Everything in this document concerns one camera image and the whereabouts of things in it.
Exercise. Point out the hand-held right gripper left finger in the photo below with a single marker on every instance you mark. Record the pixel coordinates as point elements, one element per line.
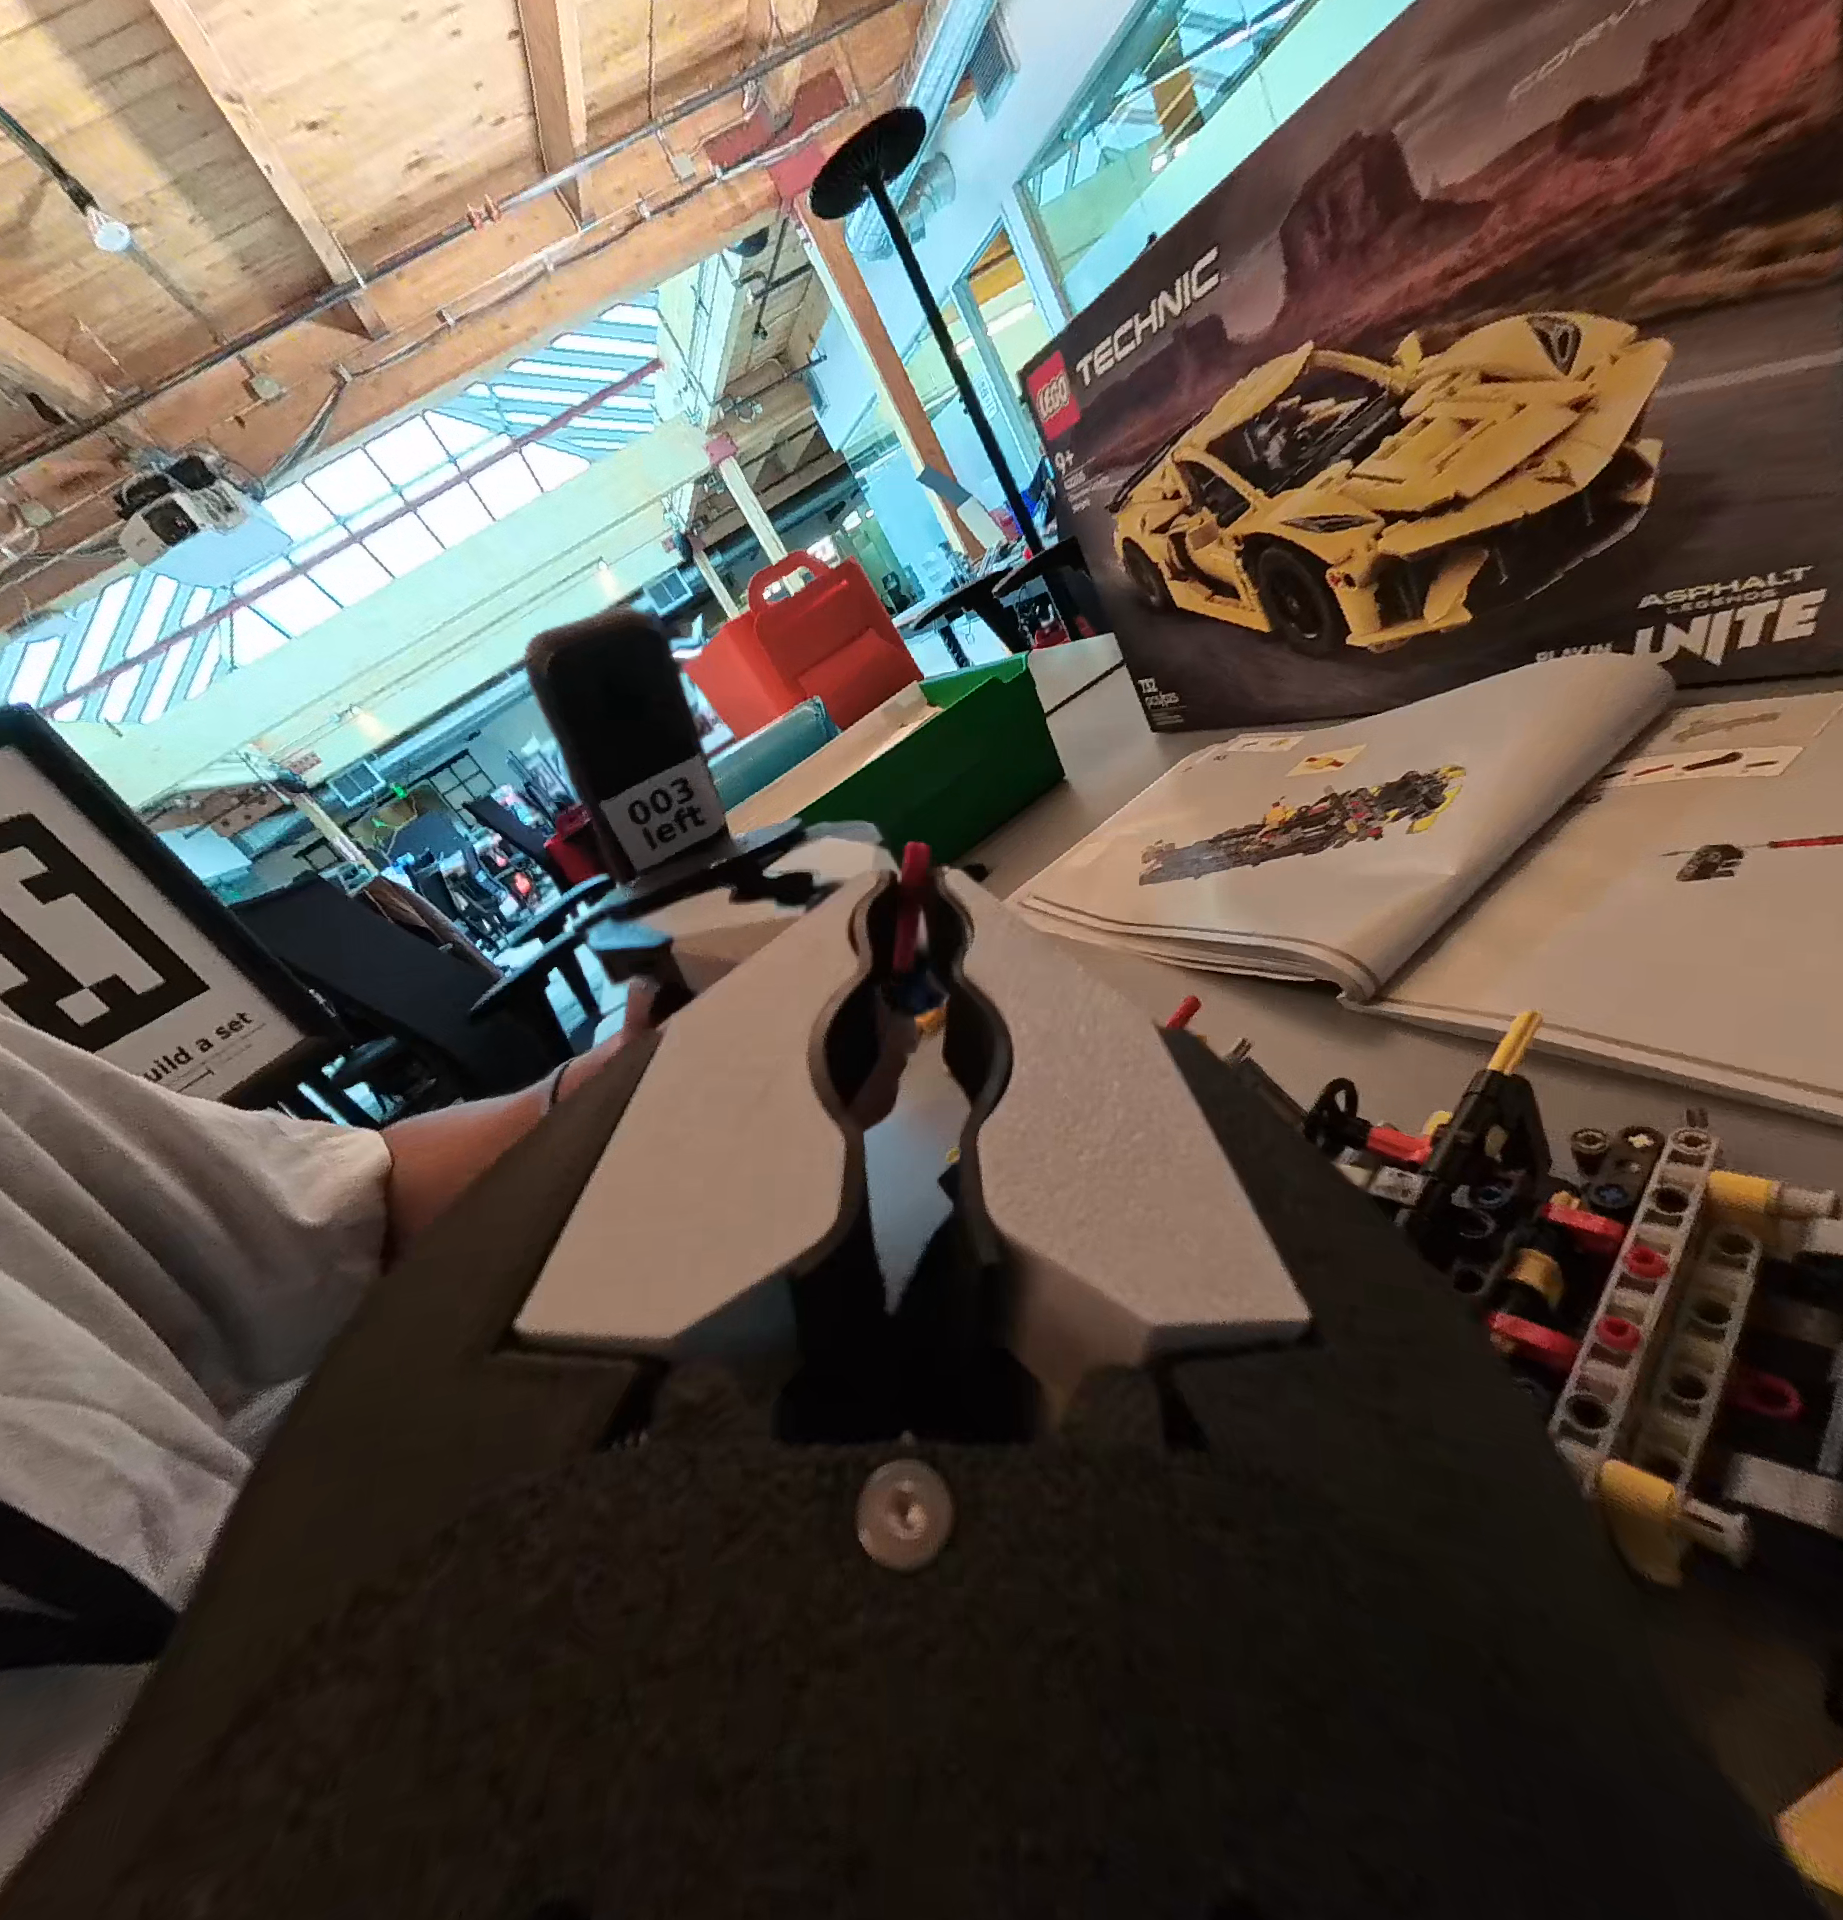
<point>713,1185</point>

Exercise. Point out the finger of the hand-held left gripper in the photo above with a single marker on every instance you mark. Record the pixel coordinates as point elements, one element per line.
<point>726,941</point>
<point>818,858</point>

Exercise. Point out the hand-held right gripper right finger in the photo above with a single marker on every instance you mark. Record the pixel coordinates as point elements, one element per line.
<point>1133,1185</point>

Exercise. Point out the blue lego pin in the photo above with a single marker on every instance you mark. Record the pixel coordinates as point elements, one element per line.
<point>925,997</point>

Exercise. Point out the lego car model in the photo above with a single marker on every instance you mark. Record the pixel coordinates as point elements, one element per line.
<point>1657,1276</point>

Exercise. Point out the lego instruction booklet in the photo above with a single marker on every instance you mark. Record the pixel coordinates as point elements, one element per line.
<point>1461,840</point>

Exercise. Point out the lego set box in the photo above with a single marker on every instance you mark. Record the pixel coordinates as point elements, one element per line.
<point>1461,226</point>

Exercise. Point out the yellow lego panel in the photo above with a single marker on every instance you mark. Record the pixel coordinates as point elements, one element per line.
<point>1837,1831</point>

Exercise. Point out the person's left hand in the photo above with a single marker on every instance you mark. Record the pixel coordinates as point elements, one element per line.
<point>614,1042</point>

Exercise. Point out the teal roll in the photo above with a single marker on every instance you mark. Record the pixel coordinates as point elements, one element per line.
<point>773,751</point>

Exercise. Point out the green plastic bin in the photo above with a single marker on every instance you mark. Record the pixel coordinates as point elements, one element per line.
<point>953,765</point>

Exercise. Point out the orange bag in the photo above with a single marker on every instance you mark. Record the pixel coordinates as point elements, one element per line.
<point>818,645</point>

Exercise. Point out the black office chair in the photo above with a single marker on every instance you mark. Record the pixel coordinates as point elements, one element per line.
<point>412,976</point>

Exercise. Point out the black floor lamp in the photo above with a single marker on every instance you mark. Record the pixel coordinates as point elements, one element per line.
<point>868,151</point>

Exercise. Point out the square code card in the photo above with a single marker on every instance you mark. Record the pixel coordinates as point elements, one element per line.
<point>52,930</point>

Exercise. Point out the ceiling mounted camera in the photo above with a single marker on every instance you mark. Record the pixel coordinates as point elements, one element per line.
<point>178,511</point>

